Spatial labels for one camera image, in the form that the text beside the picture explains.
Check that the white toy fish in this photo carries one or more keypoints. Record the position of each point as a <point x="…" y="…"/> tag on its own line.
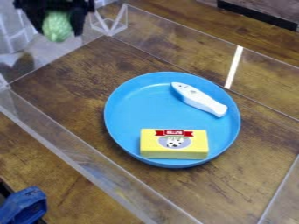
<point x="198" y="99"/>

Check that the blue round tray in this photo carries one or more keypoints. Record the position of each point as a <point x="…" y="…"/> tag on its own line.
<point x="144" y="104"/>

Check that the green bumpy toy vegetable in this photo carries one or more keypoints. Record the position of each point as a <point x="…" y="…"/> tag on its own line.
<point x="56" y="26"/>

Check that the yellow toy butter box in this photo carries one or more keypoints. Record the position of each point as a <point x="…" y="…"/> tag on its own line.
<point x="174" y="143"/>

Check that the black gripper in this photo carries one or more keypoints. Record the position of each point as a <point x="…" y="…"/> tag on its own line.
<point x="35" y="9"/>

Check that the clear acrylic enclosure wall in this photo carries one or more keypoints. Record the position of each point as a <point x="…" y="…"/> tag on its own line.
<point x="55" y="145"/>

